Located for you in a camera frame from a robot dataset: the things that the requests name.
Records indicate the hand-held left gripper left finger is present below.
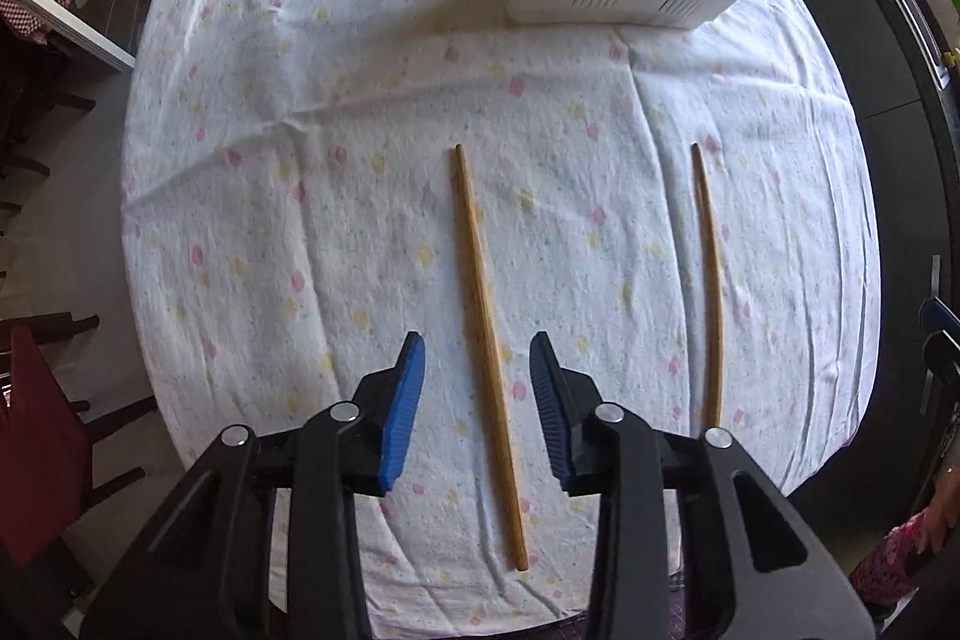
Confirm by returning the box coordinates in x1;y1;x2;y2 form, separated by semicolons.
79;332;426;640

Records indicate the wooden chopstick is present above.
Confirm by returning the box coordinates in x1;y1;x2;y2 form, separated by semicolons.
452;143;530;572
690;142;725;432

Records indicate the person's right hand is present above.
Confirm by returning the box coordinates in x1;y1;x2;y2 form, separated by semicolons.
909;466;960;555

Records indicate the person's right forearm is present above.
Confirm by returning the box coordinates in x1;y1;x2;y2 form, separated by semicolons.
847;509;960;611

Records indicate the red cushioned wooden chair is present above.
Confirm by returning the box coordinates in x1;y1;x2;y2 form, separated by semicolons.
0;314;155;566

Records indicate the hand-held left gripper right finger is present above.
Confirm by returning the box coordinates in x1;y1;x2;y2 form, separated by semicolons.
530;332;875;640

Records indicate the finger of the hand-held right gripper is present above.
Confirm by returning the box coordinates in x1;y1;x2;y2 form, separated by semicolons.
919;299;960;333
924;331;960;387

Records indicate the dark wooden chair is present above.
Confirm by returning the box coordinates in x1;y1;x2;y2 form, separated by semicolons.
0;40;95;214

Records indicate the floral white tablecloth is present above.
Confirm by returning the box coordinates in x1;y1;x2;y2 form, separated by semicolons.
120;0;882;618

